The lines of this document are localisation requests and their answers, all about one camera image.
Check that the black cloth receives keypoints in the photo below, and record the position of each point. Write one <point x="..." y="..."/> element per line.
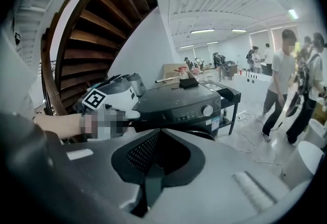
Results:
<point x="188" y="82"/>

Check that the white bin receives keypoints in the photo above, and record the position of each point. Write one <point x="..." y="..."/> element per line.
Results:
<point x="316" y="133"/>

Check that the metal tube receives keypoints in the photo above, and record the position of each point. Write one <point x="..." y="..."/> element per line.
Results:
<point x="166" y="80"/>

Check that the silver rice cooker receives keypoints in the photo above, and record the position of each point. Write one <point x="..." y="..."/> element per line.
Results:
<point x="136" y="84"/>

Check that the open cardboard box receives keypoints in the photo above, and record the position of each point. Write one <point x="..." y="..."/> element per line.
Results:
<point x="171" y="71"/>

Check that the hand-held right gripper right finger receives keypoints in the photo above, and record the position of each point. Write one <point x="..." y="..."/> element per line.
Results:
<point x="217" y="192"/>

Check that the person's left forearm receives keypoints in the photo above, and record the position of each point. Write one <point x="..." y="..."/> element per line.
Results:
<point x="58" y="124"/>

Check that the clear plastic bottle red cap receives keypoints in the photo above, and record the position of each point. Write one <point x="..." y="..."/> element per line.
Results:
<point x="182" y="73"/>

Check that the white counter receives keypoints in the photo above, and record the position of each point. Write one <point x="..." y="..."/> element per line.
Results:
<point x="253" y="78"/>

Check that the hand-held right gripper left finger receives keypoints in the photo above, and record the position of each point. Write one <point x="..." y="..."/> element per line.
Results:
<point x="102" y="167"/>

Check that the long ceiling light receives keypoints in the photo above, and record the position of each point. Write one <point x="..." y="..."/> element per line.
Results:
<point x="202" y="31"/>
<point x="293" y="14"/>
<point x="238" y="30"/>

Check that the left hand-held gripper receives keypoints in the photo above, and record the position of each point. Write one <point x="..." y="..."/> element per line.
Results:
<point x="94" y="99"/>

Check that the white cylindrical appliance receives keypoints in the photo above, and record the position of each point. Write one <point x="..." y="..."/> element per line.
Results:
<point x="304" y="161"/>

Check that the black cart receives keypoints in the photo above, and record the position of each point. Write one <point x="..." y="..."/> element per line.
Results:
<point x="230" y="95"/>

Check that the wooden spiral staircase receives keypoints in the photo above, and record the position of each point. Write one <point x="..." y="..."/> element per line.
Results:
<point x="92" y="34"/>

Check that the black washing machine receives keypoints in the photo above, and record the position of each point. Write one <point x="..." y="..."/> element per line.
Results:
<point x="178" y="105"/>

